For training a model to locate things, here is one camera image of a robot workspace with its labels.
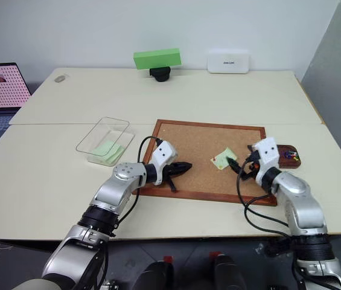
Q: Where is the wood-framed cork board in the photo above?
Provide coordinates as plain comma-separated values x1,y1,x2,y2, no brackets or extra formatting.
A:
136,118,278,207

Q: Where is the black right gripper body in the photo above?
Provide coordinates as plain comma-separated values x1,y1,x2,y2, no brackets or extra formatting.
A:
241,150,263,180

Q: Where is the dark rounded shape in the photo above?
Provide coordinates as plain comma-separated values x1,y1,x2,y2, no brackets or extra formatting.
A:
133,255,176,290
208,251,247,290

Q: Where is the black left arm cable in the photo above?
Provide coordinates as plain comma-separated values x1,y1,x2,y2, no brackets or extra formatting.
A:
114,136,163,226

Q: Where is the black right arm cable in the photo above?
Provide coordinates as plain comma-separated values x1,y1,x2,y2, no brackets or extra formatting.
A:
236,156,292,237

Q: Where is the green rectangular block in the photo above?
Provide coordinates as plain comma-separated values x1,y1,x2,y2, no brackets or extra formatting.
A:
133,48,183,71

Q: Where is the white rounded box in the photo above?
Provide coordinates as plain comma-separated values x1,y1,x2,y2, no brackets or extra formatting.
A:
207,48,252,74

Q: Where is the brown wooden tray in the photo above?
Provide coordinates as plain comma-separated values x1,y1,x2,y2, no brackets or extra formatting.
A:
276,144,304,169

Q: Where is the clear plastic box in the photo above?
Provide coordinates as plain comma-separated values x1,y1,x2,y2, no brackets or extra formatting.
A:
75,117,136,166

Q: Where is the beige robot torso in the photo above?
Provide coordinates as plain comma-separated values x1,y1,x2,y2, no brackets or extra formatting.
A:
9,277,72,290

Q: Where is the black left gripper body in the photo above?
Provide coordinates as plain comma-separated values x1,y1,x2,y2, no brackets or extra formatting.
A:
161,162,181,182

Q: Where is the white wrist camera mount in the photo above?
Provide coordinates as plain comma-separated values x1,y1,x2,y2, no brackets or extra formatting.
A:
151,141,179,186
252,137,281,185

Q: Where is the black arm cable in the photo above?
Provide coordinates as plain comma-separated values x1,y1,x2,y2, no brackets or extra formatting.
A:
114,136,163,226
236,156,292,237

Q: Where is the black round stand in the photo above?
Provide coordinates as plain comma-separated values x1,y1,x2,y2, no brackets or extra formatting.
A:
148,66,171,83

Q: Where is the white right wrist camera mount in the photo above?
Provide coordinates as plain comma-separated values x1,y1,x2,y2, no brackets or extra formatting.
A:
252,137,281,185

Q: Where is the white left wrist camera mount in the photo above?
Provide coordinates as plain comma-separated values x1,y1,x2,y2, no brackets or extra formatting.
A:
151,141,179,186

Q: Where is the green sticky note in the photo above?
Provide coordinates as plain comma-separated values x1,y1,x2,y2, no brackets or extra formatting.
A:
211,147,238,170
102,145,126,166
92,140,120,158

